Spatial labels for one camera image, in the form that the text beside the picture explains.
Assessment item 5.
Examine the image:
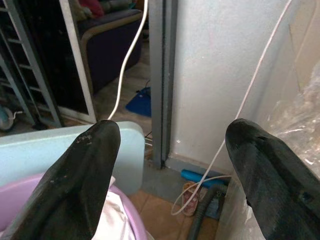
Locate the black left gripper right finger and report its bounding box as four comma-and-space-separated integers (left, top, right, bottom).
225, 118, 320, 240

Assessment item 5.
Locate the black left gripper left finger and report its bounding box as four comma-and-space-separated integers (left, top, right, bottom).
2, 120, 122, 240

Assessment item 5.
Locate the clear plastic covered washing machine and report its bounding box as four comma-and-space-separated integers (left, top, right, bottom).
215, 0, 320, 240

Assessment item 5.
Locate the white cloth garment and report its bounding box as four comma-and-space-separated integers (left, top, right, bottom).
90, 176, 136, 240

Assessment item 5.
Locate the blue plastic pipe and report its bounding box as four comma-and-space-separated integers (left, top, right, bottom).
180, 169, 231, 190

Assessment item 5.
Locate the purple plastic laundry basin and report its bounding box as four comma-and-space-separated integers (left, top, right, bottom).
0, 174, 148, 240

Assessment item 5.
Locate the worn beige slipper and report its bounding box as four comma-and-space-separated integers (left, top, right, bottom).
180, 181, 201, 217

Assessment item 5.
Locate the blue floor mat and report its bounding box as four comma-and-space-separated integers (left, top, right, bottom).
125, 86, 152, 118

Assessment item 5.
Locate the white teal small fan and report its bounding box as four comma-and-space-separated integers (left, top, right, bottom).
0, 103, 23, 133

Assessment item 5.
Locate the white framed dark glass door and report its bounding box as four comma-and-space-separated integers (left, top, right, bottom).
24, 0, 98, 124

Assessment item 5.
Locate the grey metal shelf rack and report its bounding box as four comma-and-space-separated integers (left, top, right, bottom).
0, 0, 62, 129

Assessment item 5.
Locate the dark blue sofa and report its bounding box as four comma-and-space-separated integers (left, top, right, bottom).
76, 9, 143, 95

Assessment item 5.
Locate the grey corrugated drain hose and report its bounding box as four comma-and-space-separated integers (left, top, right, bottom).
187, 184, 227, 240

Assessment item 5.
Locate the thin white cord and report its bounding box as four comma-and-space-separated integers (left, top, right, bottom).
171, 0, 293, 216

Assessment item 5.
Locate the grey metal door frame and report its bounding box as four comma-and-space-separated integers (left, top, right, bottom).
147, 0, 179, 170

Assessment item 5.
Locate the white power cable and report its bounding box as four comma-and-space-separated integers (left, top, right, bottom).
107, 0, 149, 122

